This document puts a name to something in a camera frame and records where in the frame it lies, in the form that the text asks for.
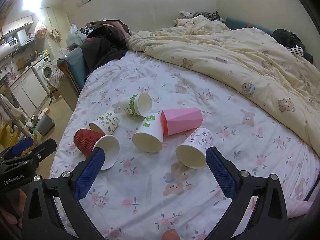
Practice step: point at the pink patterned paper cup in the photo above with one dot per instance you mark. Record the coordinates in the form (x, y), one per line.
(192, 152)

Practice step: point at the dark clothes pile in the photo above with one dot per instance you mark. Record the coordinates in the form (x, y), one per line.
(106, 41)

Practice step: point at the white green-leaf paper cup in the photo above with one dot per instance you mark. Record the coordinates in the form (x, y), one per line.
(149, 136)

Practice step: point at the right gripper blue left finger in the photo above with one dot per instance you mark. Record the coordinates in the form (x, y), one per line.
(86, 172)

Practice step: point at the red corrugated paper cup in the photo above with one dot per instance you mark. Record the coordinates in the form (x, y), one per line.
(87, 140)

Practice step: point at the black clothing at headboard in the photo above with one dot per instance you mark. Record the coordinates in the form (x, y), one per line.
(292, 42)

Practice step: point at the white plastic bag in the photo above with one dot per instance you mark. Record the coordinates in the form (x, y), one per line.
(75, 36)

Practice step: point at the floral white bed sheet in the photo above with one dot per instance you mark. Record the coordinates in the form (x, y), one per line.
(144, 194)

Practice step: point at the leopard print paper cup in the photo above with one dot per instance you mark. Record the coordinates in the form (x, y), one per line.
(106, 123)

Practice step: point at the teal headboard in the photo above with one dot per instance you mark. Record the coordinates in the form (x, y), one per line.
(239, 24)

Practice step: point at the grey trash bin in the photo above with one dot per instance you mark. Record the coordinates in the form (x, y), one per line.
(45, 124)

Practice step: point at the green grass paper cup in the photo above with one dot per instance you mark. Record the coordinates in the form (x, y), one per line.
(137, 104)

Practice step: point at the right hand thumb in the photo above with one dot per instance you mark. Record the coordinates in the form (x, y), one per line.
(170, 235)

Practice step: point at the cream bear print duvet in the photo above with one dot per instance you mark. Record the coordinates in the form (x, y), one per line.
(249, 60)

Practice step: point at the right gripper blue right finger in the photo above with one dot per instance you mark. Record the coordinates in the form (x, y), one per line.
(224, 172)

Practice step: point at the left hand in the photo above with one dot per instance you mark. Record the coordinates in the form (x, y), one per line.
(13, 207)

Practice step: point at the white washing machine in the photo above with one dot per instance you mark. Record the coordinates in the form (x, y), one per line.
(44, 69)

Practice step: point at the teal bed footboard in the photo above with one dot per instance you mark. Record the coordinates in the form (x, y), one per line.
(74, 73)

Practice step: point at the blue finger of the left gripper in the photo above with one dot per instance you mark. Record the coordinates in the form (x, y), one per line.
(41, 151)
(21, 146)

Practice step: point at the pink faceted plastic cup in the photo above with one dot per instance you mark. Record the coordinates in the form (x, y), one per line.
(180, 120)

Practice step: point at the white kitchen cabinet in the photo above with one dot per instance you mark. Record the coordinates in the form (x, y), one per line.
(28, 92)

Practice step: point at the yellow wooden chair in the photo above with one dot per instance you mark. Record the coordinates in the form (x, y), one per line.
(11, 135)

